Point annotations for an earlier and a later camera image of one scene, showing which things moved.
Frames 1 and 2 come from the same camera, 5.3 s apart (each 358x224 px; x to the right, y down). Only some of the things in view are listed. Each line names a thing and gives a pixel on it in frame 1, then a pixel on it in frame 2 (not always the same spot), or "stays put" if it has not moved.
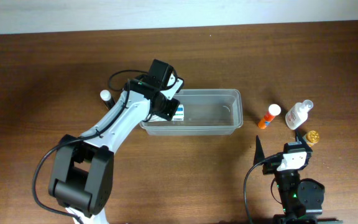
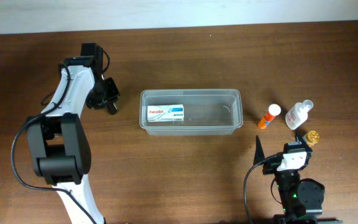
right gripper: x=271 y=167 stays put
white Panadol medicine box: x=178 y=116 stays put
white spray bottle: x=298 y=114 stays put
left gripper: x=174 y=104 -> x=94 y=101
